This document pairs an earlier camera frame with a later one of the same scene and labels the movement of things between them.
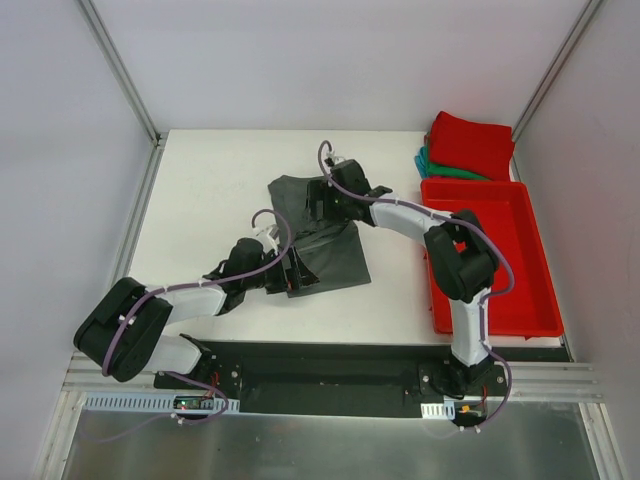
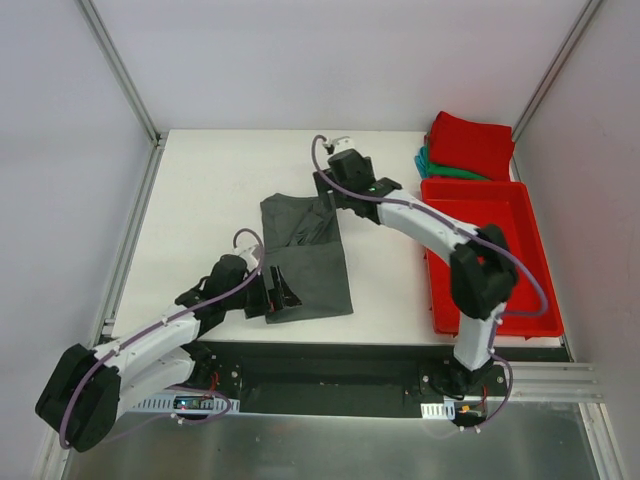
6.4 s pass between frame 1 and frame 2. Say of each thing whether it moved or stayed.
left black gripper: moved
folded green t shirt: stayed
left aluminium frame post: stayed
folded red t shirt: stayed
